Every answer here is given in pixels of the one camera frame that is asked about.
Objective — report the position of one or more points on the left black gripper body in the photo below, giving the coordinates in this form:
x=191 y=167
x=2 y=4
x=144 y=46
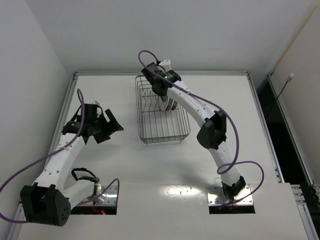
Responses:
x=104 y=129

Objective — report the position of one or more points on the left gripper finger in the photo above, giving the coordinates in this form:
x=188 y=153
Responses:
x=113 y=124
x=101 y=137

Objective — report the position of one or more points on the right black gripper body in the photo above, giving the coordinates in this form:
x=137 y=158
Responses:
x=163 y=92

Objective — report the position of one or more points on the clear glass plate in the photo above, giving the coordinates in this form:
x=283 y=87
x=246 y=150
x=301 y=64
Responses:
x=163 y=106

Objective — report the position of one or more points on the green red rimmed plate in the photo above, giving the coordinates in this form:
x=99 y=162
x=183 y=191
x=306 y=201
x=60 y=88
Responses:
x=174 y=105
x=169 y=104

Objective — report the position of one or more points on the teal patterned small plate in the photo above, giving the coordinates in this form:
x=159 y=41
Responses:
x=164 y=98

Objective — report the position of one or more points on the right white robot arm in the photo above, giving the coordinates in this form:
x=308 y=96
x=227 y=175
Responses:
x=212 y=122

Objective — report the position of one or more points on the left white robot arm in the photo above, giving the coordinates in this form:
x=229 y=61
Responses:
x=47 y=201

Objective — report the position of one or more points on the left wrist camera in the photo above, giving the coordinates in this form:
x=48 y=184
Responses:
x=92 y=112

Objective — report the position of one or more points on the aluminium table frame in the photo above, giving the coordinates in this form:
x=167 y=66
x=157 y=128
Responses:
x=163 y=193

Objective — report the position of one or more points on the metal wire dish rack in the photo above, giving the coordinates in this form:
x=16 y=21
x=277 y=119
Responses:
x=153 y=125

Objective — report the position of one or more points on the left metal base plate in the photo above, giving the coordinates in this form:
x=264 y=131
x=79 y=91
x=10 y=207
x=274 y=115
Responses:
x=105 y=196

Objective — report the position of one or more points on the metal base plate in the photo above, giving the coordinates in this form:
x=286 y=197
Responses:
x=105 y=196
x=216 y=197

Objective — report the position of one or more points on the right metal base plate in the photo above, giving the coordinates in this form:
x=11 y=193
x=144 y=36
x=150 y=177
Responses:
x=216 y=197

